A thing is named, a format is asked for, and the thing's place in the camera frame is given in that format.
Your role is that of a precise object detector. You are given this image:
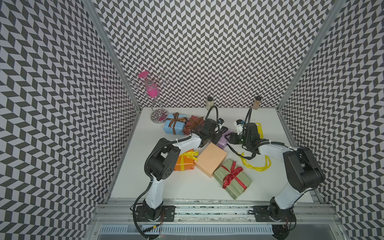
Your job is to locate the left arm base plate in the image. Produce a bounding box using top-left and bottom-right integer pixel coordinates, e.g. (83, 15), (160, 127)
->
(133, 206), (176, 222)

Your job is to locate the blue gift box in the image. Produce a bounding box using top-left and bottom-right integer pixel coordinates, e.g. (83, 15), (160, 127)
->
(163, 112), (187, 136)

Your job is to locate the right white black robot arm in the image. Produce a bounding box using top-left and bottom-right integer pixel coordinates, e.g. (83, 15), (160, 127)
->
(225, 123), (325, 222)

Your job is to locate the black ribbon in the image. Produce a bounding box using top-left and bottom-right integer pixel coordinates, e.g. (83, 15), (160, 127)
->
(227, 144), (257, 160)

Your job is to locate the aluminium front rail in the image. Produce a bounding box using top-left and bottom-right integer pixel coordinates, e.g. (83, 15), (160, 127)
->
(90, 199), (342, 225)

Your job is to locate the red gift box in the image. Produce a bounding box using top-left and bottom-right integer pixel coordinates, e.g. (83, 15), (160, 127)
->
(183, 115), (206, 135)

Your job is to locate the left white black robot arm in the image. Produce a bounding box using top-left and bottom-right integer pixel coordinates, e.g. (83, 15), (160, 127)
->
(135, 118), (224, 221)

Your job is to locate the silver pink jewelry stand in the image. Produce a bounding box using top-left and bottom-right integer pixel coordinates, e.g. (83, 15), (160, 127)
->
(130, 71), (169, 124)

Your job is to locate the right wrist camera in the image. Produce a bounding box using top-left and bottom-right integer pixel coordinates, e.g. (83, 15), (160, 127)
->
(234, 120), (245, 136)

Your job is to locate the yellow ribbon of peach box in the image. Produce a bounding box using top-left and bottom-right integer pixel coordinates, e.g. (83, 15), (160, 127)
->
(239, 122), (272, 172)

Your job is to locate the orange gift box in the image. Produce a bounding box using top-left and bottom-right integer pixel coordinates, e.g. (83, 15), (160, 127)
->
(173, 149), (196, 172)

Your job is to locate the peach gift box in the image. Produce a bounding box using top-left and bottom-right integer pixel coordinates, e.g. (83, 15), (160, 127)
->
(195, 143), (228, 178)

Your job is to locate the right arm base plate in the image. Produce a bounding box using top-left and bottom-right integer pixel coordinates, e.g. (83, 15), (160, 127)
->
(252, 205), (297, 224)

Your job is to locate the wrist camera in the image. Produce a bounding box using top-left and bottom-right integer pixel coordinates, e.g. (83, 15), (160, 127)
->
(234, 120), (245, 136)
(217, 118), (225, 128)

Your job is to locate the brown ribbon on red box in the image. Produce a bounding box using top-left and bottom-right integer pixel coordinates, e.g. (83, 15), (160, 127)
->
(185, 115), (205, 134)

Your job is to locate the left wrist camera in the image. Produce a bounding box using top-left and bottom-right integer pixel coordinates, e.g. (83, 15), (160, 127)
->
(217, 118), (225, 128)

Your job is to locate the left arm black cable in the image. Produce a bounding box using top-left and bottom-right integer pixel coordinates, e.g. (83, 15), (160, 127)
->
(203, 105), (220, 124)

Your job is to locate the green gift box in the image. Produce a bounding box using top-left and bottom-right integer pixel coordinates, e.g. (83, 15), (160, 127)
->
(214, 159), (252, 200)

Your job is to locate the brown spice jar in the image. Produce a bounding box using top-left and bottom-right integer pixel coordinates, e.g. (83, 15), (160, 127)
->
(252, 96), (262, 110)

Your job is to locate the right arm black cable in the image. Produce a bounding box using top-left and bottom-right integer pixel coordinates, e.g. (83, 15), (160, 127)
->
(245, 107), (253, 133)

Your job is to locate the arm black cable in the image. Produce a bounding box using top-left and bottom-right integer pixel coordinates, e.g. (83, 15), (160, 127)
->
(203, 105), (220, 124)
(245, 107), (253, 133)

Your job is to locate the purple gift box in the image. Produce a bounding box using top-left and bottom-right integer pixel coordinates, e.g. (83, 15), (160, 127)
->
(216, 130), (233, 150)

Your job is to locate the light spice jar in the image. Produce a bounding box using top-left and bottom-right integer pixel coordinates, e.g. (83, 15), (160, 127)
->
(206, 96), (215, 111)

